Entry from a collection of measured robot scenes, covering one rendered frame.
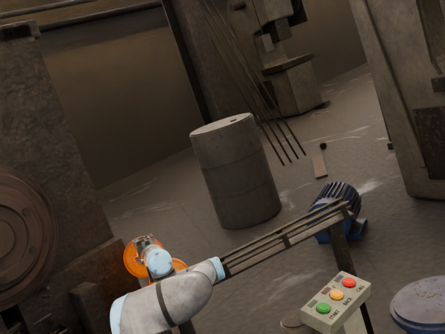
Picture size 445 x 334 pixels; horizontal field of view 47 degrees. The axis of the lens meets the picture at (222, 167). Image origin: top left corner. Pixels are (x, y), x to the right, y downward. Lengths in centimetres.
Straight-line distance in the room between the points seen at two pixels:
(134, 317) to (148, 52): 863
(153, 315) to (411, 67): 266
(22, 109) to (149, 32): 796
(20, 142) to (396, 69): 248
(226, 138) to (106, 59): 535
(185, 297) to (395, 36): 264
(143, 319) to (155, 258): 39
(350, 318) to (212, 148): 273
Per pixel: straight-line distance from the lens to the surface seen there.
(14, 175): 178
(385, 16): 356
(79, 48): 902
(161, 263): 162
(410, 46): 349
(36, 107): 200
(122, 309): 128
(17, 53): 201
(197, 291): 127
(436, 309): 184
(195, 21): 575
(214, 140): 415
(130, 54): 950
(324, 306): 161
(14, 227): 170
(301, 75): 936
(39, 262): 179
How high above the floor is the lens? 140
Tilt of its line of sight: 11 degrees down
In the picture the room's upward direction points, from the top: 19 degrees counter-clockwise
